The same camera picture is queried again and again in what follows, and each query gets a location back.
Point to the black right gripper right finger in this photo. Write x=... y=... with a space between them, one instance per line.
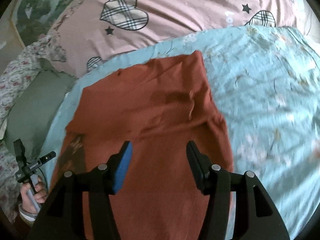
x=217 y=183

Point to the sage green pillow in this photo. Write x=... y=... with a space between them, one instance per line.
x=31 y=116

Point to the framed landscape painting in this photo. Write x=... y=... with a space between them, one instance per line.
x=33 y=18

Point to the light blue floral cloth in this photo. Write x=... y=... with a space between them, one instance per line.
x=265 y=81

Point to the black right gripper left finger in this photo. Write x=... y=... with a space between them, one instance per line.
x=104 y=180

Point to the white floral bedsheet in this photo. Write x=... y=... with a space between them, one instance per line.
x=16 y=78

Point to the rust red knit garment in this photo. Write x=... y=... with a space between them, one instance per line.
x=158 y=106

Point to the pink quilt with plaid hearts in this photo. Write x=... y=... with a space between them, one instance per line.
x=90 y=32

